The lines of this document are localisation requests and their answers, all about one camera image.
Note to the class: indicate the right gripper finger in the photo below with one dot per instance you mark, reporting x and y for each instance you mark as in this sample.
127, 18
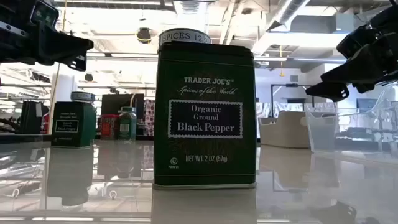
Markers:
326, 91
367, 65

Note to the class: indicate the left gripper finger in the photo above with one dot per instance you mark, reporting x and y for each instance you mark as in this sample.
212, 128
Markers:
71, 62
62, 43

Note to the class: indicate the red spice tin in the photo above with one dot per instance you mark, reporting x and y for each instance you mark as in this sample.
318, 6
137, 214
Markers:
107, 127

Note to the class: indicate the green black pepper tin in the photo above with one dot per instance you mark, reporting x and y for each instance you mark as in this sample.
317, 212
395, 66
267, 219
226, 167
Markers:
205, 149
74, 138

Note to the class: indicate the small black ceiling lamp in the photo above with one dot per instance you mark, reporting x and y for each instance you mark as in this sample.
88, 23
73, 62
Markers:
88, 77

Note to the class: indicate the white round column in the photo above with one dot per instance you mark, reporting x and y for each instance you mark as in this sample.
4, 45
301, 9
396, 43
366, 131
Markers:
63, 90

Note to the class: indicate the clear plastic bin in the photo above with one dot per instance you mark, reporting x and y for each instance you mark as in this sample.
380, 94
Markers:
323, 133

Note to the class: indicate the white plastic bin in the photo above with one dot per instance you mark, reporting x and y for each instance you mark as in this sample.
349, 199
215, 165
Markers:
286, 133

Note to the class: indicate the black computer monitor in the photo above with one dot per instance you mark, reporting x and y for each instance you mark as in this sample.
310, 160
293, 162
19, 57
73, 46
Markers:
115, 104

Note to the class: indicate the black computer tower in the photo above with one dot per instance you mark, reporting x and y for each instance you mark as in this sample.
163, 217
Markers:
29, 119

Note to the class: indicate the floral patterned cloth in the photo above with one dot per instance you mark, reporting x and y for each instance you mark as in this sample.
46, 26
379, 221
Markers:
149, 118

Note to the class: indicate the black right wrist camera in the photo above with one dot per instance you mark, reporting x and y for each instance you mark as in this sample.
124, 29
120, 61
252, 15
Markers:
357, 42

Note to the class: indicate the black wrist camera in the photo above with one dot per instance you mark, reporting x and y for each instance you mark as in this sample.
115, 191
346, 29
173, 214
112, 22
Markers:
45, 14
357, 42

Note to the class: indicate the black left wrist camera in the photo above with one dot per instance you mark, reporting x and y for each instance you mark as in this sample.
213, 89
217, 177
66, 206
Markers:
45, 14

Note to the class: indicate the dark wall screen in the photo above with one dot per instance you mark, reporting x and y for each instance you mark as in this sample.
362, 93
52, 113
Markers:
367, 103

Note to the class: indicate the black aluminium table frame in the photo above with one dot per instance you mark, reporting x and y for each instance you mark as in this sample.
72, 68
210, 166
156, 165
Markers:
31, 139

